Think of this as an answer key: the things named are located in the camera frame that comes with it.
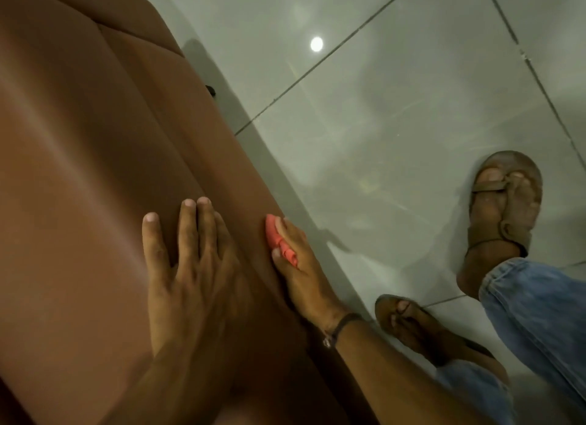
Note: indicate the person's left hand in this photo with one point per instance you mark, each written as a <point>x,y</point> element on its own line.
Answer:
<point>197,282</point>

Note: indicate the person's right hand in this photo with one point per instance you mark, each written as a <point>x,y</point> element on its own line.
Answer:
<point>309,282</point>

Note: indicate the red cloth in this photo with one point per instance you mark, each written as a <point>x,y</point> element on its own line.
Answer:
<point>274,234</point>

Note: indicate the brown leather sofa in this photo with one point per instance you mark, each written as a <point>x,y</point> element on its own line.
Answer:
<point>82,163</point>

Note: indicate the person's right forearm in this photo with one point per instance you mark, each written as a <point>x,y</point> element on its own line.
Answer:
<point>393,383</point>

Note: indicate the person's left forearm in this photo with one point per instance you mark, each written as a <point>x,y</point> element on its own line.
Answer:
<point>197,388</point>

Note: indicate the person's right foot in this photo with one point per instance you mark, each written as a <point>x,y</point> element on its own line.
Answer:
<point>492,214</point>

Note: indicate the brown leather sandal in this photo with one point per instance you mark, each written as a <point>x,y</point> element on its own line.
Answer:
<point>515,230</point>
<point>387,303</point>

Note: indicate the blue denim trousers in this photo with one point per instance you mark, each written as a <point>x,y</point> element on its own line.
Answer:
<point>540,310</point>

